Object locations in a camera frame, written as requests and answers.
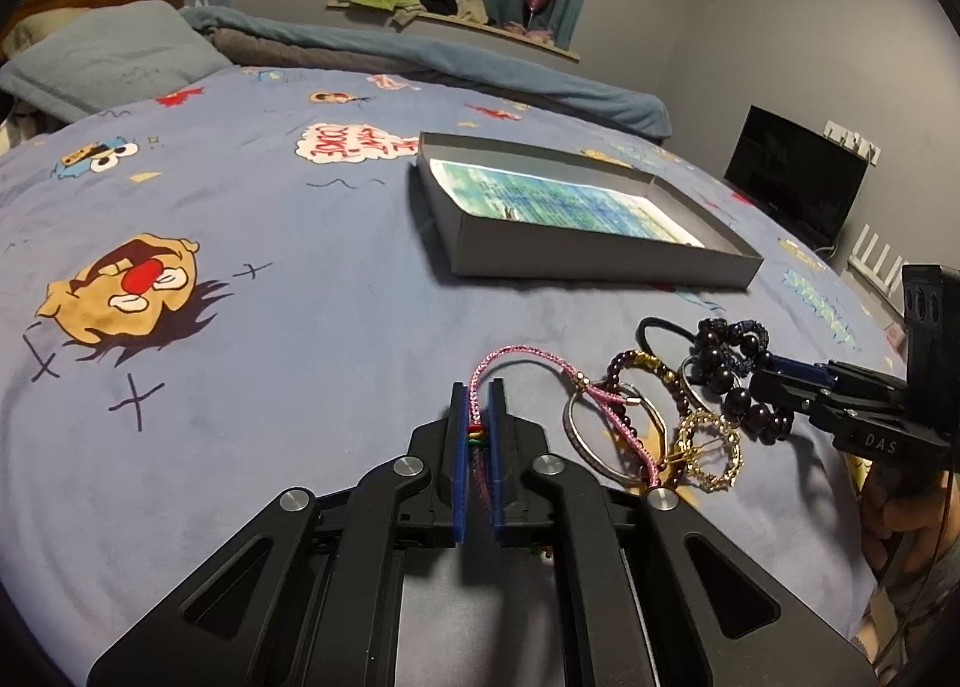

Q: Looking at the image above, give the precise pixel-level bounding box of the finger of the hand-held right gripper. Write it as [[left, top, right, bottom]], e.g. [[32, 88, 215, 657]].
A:
[[752, 373, 901, 427], [769, 355, 907, 403]]

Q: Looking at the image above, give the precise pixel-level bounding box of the large silver bangle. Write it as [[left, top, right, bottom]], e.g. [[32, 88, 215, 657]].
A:
[[564, 381, 668, 485]]

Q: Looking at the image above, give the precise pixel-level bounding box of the beige pillow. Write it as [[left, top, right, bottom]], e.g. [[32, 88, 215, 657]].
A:
[[0, 8, 76, 58]]

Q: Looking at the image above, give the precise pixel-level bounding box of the dark blue bead bracelet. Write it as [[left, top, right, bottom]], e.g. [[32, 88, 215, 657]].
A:
[[720, 319, 773, 380]]

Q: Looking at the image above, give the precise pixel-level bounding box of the grey blanket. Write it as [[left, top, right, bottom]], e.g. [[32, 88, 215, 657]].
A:
[[208, 25, 425, 67]]

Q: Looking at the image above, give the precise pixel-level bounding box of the person's right hand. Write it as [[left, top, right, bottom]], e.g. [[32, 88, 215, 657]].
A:
[[859, 463, 960, 590]]

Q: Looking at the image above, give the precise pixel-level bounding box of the grey cardboard box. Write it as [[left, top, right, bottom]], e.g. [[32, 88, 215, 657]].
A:
[[409, 130, 764, 292]]

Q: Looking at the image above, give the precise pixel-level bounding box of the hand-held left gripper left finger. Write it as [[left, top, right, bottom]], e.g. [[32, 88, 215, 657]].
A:
[[86, 381, 472, 687]]

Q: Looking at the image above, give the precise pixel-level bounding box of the pink plush toy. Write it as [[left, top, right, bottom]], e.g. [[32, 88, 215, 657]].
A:
[[502, 21, 560, 47]]

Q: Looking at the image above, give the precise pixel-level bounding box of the beige windowsill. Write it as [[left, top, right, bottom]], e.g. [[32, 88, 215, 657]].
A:
[[326, 0, 582, 63]]

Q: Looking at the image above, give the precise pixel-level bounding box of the large black bead bracelet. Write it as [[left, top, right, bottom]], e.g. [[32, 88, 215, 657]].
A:
[[690, 318, 796, 444]]

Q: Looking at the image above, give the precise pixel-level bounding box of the blue cartoon printed bedsheet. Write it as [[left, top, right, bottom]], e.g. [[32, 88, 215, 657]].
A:
[[0, 61, 912, 687]]

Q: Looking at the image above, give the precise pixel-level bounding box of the printed paper sheet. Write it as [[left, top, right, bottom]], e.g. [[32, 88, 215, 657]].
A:
[[433, 160, 706, 249]]

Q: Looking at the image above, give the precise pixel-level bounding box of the grey-blue pillow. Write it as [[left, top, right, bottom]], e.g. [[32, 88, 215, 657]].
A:
[[0, 0, 233, 125]]

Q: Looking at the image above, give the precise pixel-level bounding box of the dark purple bead bracelet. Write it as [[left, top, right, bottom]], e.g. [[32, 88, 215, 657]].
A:
[[606, 348, 695, 489]]

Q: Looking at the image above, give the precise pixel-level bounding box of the black television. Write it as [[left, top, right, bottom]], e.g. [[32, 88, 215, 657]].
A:
[[724, 106, 869, 247]]

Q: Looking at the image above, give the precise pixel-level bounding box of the small silver bangle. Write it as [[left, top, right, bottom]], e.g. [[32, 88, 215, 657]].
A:
[[679, 355, 721, 412]]

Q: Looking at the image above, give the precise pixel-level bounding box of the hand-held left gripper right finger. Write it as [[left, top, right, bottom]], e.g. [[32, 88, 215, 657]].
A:
[[487, 378, 878, 687]]

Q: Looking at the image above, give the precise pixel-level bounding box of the black hair tie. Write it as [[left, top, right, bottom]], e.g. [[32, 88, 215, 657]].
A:
[[636, 316, 702, 373]]

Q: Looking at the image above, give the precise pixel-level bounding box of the pink braided cord bracelet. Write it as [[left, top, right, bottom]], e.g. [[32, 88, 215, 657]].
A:
[[466, 348, 665, 508]]

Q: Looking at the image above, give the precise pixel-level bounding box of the gold chain bracelet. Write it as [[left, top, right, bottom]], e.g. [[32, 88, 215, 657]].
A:
[[671, 408, 745, 491]]

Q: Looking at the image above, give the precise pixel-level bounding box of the blue blanket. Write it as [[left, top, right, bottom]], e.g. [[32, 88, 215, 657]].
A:
[[180, 4, 672, 137]]

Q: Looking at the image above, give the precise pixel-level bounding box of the beige cloth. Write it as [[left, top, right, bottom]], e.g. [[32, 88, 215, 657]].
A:
[[390, 0, 492, 28]]

